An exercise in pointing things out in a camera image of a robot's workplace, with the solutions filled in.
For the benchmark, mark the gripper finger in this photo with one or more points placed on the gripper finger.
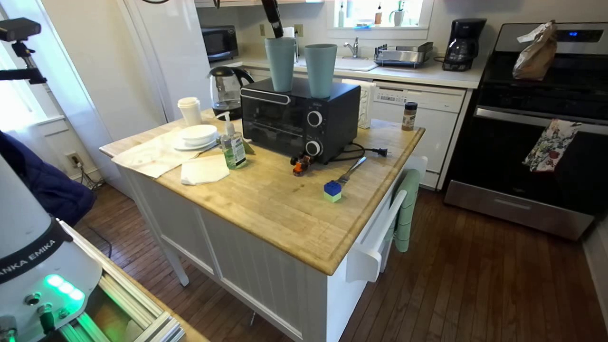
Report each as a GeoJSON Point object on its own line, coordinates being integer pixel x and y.
{"type": "Point", "coordinates": [272, 14]}

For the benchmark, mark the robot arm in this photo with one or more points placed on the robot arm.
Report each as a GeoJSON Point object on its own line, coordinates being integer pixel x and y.
{"type": "Point", "coordinates": [23, 228]}

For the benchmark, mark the light blue cup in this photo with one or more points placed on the light blue cup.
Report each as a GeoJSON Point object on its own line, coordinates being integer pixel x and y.
{"type": "Point", "coordinates": [320, 71]}
{"type": "Point", "coordinates": [280, 64]}

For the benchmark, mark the white paper cup with lid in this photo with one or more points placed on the white paper cup with lid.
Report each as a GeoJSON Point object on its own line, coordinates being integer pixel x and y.
{"type": "Point", "coordinates": [190, 113]}

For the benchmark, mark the black microwave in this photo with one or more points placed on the black microwave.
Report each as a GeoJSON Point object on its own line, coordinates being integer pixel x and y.
{"type": "Point", "coordinates": [219, 42]}

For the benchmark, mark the white bottle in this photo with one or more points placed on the white bottle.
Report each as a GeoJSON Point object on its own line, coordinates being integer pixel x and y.
{"type": "Point", "coordinates": [341, 16]}

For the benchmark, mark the tap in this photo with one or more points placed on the tap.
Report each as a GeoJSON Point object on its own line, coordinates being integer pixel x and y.
{"type": "Point", "coordinates": [354, 47]}

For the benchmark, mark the black electric kettle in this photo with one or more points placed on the black electric kettle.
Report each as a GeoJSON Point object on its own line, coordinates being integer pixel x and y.
{"type": "Point", "coordinates": [225, 90]}

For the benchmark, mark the window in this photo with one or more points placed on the window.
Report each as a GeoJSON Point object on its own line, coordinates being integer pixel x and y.
{"type": "Point", "coordinates": [365, 12]}

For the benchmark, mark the sink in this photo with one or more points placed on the sink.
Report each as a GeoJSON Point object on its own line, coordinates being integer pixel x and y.
{"type": "Point", "coordinates": [354, 63]}

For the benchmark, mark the brown bottle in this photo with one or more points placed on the brown bottle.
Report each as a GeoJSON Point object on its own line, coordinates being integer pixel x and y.
{"type": "Point", "coordinates": [378, 16]}

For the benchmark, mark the toaster oven door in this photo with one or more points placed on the toaster oven door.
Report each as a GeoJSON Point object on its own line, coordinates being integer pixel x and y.
{"type": "Point", "coordinates": [273, 121]}

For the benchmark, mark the white refrigerator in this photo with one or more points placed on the white refrigerator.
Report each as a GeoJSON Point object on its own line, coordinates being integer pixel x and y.
{"type": "Point", "coordinates": [171, 52]}

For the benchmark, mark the toaster oven knob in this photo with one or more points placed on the toaster oven knob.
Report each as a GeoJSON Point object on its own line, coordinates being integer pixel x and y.
{"type": "Point", "coordinates": [314, 118]}
{"type": "Point", "coordinates": [313, 147]}

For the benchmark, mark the black toaster oven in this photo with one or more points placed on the black toaster oven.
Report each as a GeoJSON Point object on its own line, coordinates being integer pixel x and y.
{"type": "Point", "coordinates": [332, 109]}

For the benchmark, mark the white pitcher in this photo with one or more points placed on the white pitcher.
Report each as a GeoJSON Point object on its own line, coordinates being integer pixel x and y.
{"type": "Point", "coordinates": [398, 18]}

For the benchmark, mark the white patterned towel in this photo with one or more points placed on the white patterned towel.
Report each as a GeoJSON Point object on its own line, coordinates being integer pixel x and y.
{"type": "Point", "coordinates": [365, 104]}

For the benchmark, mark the dish rack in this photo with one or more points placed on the dish rack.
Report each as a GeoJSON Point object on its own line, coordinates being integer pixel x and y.
{"type": "Point", "coordinates": [403, 54]}

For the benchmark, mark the hand sanitizer bottle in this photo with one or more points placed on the hand sanitizer bottle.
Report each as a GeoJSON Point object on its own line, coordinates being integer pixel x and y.
{"type": "Point", "coordinates": [234, 149]}

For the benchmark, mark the white bowl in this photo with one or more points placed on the white bowl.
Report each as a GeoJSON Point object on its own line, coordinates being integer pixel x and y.
{"type": "Point", "coordinates": [198, 134]}

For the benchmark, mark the orange toy car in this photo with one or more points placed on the orange toy car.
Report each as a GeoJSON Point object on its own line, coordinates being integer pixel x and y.
{"type": "Point", "coordinates": [299, 166]}

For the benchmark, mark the white plate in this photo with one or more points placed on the white plate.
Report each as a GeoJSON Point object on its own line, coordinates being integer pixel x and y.
{"type": "Point", "coordinates": [183, 145]}

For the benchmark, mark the white paper napkin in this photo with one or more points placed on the white paper napkin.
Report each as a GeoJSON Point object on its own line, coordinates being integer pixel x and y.
{"type": "Point", "coordinates": [204, 171]}

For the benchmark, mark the spice jar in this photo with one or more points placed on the spice jar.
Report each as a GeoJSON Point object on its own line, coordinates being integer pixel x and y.
{"type": "Point", "coordinates": [409, 118]}

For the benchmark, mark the metal fork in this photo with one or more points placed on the metal fork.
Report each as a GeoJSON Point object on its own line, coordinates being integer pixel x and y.
{"type": "Point", "coordinates": [350, 172]}

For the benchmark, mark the blue toy block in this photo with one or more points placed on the blue toy block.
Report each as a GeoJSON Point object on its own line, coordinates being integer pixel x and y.
{"type": "Point", "coordinates": [332, 187]}

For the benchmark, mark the white cloth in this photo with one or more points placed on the white cloth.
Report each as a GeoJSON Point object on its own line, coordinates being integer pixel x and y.
{"type": "Point", "coordinates": [152, 154]}

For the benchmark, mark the black coffee maker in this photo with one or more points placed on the black coffee maker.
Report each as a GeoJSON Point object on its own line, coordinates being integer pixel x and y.
{"type": "Point", "coordinates": [463, 45]}

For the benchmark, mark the green toy block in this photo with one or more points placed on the green toy block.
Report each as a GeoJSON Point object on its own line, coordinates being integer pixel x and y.
{"type": "Point", "coordinates": [332, 198]}

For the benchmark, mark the white dishwasher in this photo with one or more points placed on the white dishwasher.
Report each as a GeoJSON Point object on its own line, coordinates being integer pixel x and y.
{"type": "Point", "coordinates": [437, 118]}

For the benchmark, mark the green towel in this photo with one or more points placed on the green towel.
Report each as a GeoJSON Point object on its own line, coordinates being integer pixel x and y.
{"type": "Point", "coordinates": [407, 209]}

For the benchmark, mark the brown paper bag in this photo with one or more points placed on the brown paper bag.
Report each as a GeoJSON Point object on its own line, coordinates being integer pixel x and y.
{"type": "Point", "coordinates": [536, 57]}

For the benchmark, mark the dark blue jacket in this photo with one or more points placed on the dark blue jacket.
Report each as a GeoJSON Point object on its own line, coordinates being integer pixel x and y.
{"type": "Point", "coordinates": [42, 185]}

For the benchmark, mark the stove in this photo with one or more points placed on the stove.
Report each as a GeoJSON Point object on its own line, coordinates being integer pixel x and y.
{"type": "Point", "coordinates": [522, 190]}

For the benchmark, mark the floral towel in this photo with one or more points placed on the floral towel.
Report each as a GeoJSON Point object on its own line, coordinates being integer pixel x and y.
{"type": "Point", "coordinates": [551, 147]}

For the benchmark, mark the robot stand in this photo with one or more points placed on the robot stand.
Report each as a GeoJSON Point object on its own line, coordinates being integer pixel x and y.
{"type": "Point", "coordinates": [142, 318]}

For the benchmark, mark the wall socket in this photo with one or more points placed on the wall socket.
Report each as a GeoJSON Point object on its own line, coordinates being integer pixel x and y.
{"type": "Point", "coordinates": [299, 30]}
{"type": "Point", "coordinates": [73, 159]}
{"type": "Point", "coordinates": [261, 30]}

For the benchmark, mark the camera on tripod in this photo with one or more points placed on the camera on tripod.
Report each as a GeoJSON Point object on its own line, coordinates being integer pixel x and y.
{"type": "Point", "coordinates": [19, 31]}

